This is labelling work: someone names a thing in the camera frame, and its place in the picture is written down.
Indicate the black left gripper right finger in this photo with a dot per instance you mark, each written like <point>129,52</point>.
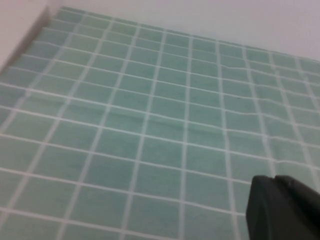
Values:
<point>292,212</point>

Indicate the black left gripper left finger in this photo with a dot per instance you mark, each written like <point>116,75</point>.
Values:
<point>257,210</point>

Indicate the green white checkered tablecloth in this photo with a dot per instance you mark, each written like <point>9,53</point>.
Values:
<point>150,112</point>

